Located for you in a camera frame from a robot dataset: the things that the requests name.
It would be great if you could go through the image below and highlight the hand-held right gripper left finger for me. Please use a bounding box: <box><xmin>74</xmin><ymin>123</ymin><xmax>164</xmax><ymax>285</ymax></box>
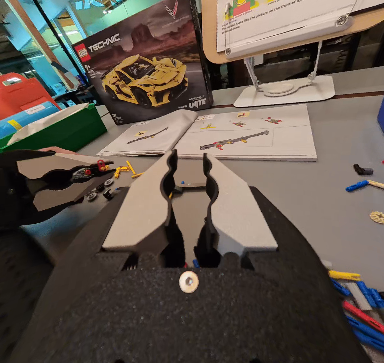
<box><xmin>102</xmin><ymin>149</ymin><xmax>178</xmax><ymax>253</ymax></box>

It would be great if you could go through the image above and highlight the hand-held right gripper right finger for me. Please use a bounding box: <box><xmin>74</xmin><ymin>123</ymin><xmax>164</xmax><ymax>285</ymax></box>
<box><xmin>203</xmin><ymin>153</ymin><xmax>278</xmax><ymax>256</ymax></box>

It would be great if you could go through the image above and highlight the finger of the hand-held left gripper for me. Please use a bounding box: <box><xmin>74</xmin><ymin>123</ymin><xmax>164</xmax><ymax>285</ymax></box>
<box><xmin>16</xmin><ymin>153</ymin><xmax>115</xmax><ymax>187</ymax></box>
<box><xmin>32</xmin><ymin>173</ymin><xmax>104</xmax><ymax>212</ymax></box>

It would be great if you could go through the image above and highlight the black connector with red pin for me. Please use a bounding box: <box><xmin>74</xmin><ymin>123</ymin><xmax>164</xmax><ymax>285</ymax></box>
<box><xmin>72</xmin><ymin>167</ymin><xmax>99</xmax><ymax>181</ymax></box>

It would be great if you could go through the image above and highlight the person's left hand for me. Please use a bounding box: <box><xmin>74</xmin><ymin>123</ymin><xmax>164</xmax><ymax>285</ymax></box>
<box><xmin>38</xmin><ymin>146</ymin><xmax>79</xmax><ymax>157</ymax></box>

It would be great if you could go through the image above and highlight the green bin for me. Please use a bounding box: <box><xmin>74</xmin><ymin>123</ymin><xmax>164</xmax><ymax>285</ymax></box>
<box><xmin>0</xmin><ymin>103</ymin><xmax>108</xmax><ymax>153</ymax></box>

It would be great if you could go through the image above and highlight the pile of dark beams and wheels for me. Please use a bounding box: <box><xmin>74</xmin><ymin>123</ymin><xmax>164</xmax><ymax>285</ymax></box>
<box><xmin>85</xmin><ymin>178</ymin><xmax>120</xmax><ymax>203</ymax></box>

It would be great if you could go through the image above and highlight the white paper liner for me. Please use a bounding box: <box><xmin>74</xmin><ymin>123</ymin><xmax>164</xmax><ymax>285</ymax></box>
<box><xmin>7</xmin><ymin>103</ymin><xmax>90</xmax><ymax>146</ymax></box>

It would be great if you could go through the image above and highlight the long grey black beam assembly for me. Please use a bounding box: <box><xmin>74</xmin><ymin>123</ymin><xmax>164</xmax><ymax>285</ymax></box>
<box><xmin>172</xmin><ymin>181</ymin><xmax>207</xmax><ymax>194</ymax></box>

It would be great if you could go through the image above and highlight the blue wrapped roll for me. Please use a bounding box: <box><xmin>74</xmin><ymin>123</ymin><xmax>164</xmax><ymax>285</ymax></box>
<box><xmin>0</xmin><ymin>100</ymin><xmax>59</xmax><ymax>138</ymax></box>

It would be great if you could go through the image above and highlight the open instruction booklet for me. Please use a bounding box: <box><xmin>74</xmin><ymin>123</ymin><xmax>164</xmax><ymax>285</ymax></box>
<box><xmin>96</xmin><ymin>104</ymin><xmax>318</xmax><ymax>162</ymax></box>

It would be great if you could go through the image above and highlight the orange bag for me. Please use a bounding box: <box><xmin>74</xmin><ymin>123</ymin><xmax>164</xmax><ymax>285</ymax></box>
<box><xmin>0</xmin><ymin>72</ymin><xmax>60</xmax><ymax>120</ymax></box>

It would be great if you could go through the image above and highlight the black pole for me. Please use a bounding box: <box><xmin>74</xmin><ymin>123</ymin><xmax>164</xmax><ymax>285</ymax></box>
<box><xmin>0</xmin><ymin>0</ymin><xmax>90</xmax><ymax>85</ymax></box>

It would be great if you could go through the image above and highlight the dark box with yellow car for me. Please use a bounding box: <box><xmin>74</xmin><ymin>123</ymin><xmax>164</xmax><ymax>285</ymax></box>
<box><xmin>71</xmin><ymin>0</ymin><xmax>214</xmax><ymax>126</ymax></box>

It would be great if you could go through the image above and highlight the heap of small mixed parts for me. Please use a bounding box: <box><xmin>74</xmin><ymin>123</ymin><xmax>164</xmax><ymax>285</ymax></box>
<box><xmin>327</xmin><ymin>261</ymin><xmax>384</xmax><ymax>351</ymax></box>

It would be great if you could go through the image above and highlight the wooden board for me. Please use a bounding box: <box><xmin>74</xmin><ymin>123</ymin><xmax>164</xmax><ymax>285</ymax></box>
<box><xmin>200</xmin><ymin>0</ymin><xmax>384</xmax><ymax>64</ymax></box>

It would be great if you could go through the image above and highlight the printed instruction sheet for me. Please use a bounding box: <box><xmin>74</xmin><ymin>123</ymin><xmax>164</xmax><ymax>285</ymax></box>
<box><xmin>216</xmin><ymin>0</ymin><xmax>384</xmax><ymax>52</ymax></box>

